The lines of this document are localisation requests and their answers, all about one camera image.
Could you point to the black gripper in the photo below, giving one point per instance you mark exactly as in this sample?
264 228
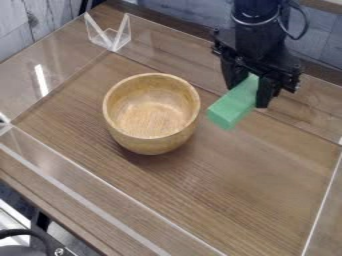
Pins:
251 49

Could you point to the green rectangular block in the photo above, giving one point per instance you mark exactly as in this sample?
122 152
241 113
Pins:
235 104

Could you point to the wooden bowl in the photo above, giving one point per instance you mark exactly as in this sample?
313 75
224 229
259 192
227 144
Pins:
150 111

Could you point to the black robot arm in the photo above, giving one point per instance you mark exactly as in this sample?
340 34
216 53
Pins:
265 7

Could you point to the black table clamp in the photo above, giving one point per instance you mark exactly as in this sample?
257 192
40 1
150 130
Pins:
53 247

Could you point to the clear acrylic tray wall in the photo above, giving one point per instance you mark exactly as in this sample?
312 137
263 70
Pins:
122 200

